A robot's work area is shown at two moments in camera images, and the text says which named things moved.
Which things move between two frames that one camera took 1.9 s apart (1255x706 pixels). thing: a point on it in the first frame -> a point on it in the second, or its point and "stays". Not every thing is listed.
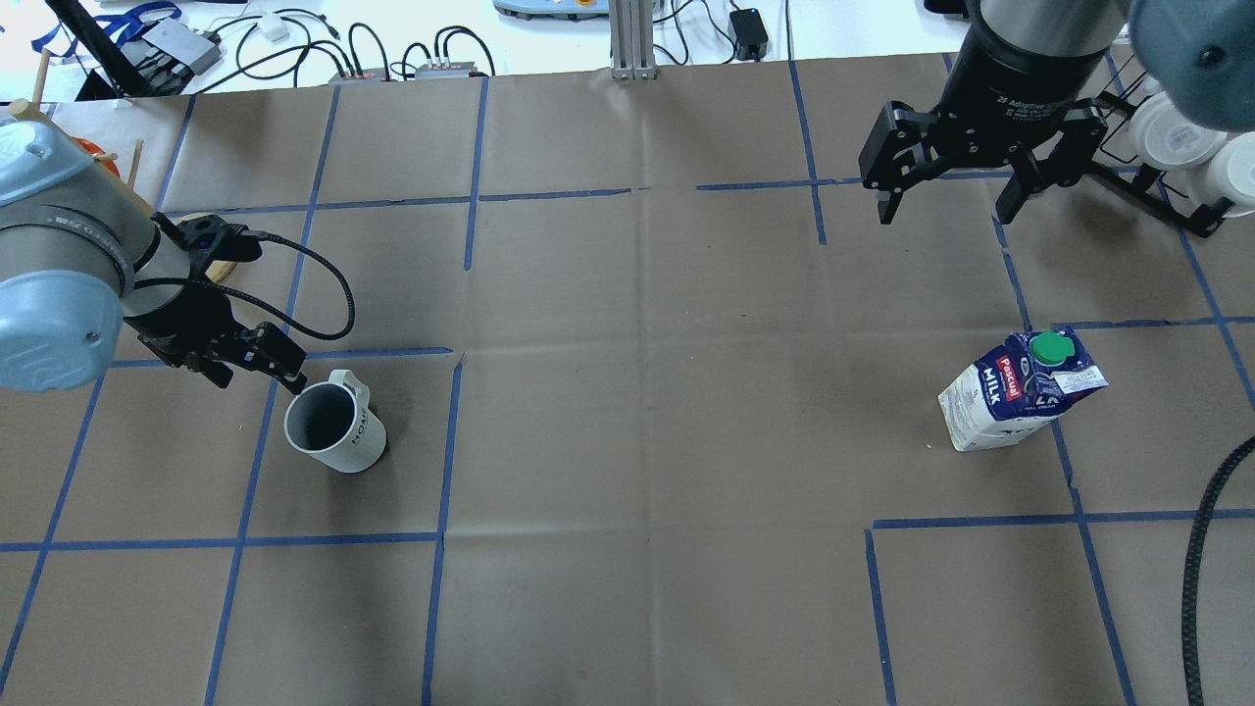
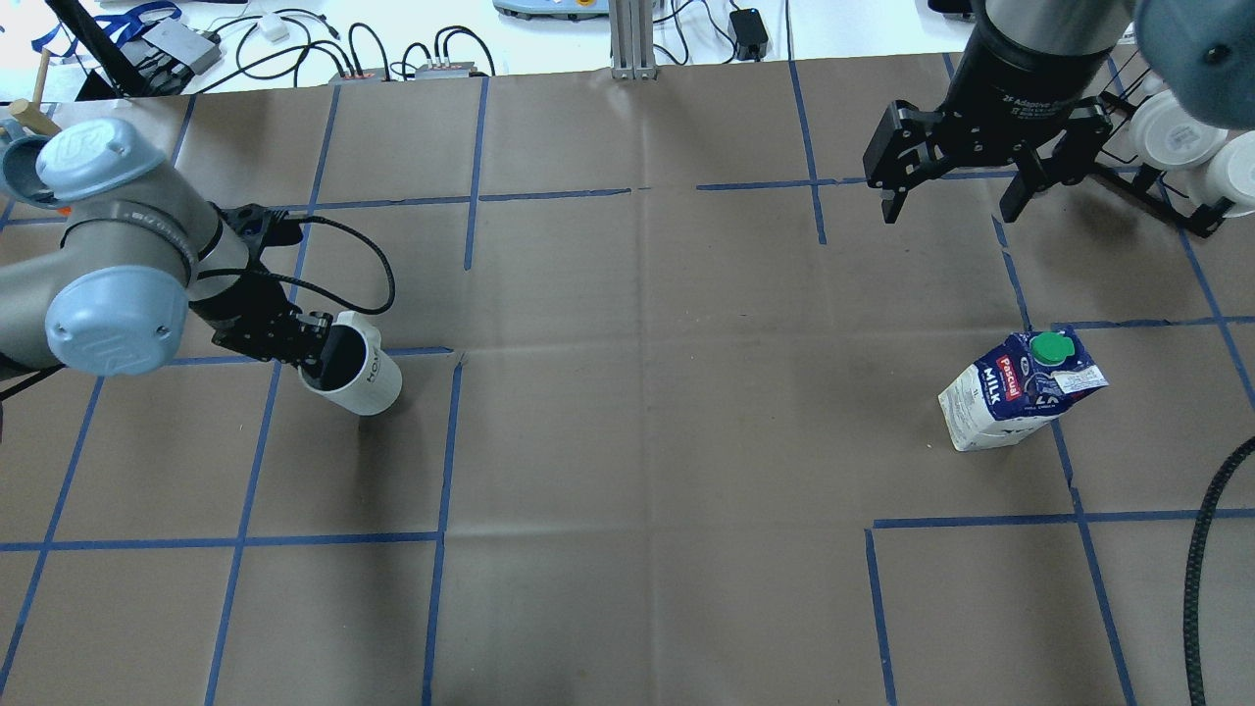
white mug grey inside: [335, 423] -> [356, 373]
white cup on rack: [1164, 138] stays
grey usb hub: [190, 47] stays
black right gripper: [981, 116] stays
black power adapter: [750, 33] stays
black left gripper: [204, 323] -> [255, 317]
